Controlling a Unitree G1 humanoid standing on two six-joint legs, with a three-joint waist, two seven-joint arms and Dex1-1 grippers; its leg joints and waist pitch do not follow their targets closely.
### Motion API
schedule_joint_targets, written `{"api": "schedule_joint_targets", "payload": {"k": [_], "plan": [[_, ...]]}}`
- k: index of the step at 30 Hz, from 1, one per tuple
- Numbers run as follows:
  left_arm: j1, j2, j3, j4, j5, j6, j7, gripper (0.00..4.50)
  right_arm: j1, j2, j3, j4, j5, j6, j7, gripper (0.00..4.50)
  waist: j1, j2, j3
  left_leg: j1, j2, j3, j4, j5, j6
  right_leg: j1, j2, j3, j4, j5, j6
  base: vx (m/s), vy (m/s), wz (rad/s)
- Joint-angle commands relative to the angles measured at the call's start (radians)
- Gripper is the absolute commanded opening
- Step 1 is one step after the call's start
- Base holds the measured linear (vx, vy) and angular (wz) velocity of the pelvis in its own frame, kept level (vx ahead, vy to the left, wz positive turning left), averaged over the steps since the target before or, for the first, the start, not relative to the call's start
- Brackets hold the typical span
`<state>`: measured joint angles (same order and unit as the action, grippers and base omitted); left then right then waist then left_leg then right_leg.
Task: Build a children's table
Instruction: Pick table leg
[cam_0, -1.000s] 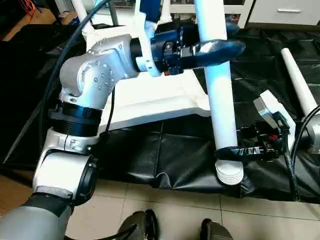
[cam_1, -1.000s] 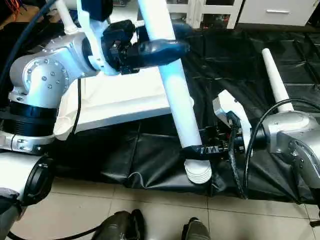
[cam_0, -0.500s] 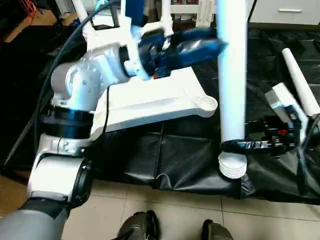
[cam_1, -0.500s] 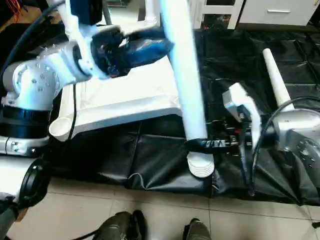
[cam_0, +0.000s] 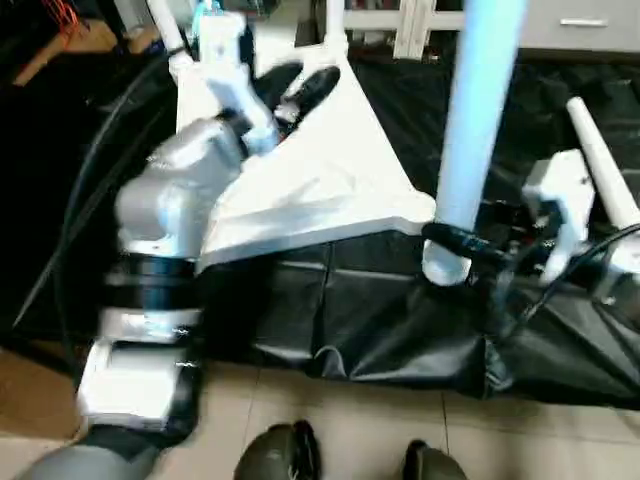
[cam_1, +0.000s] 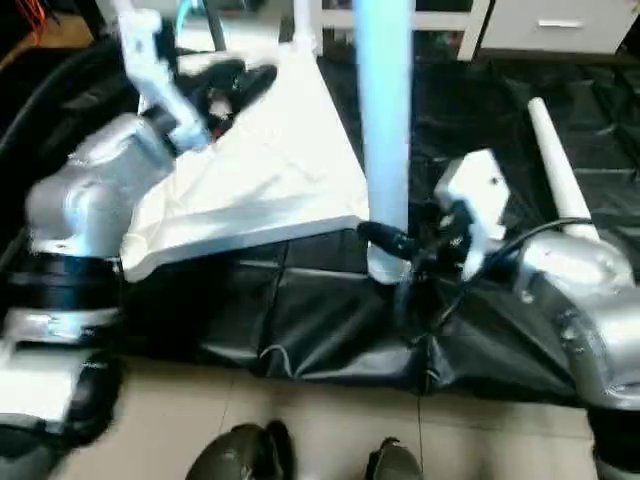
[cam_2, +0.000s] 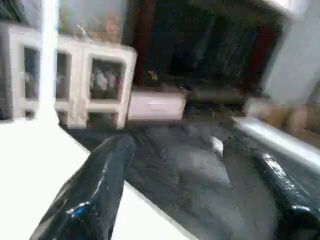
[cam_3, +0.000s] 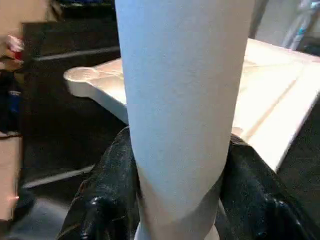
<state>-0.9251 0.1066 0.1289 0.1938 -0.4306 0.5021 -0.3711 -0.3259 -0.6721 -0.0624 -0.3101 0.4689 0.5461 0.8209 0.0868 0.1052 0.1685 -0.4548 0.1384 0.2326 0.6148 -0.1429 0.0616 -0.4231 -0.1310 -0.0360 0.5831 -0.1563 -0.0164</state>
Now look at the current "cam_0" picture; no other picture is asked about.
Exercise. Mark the white plastic table top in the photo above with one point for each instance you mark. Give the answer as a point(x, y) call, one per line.
point(320, 170)

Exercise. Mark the black work mat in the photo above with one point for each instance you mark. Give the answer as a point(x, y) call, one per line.
point(400, 320)

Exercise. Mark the white drawer unit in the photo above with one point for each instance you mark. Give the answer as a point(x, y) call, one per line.
point(580, 25)

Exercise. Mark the brown cardboard board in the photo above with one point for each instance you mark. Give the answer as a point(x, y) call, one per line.
point(70, 50)

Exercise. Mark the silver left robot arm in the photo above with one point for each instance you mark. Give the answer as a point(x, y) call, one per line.
point(170, 200)

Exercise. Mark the white plastic table leg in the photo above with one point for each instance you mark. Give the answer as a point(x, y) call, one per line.
point(600, 165)
point(168, 35)
point(334, 22)
point(475, 120)

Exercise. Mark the turquoise plastic stool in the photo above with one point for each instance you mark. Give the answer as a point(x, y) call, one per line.
point(205, 8)

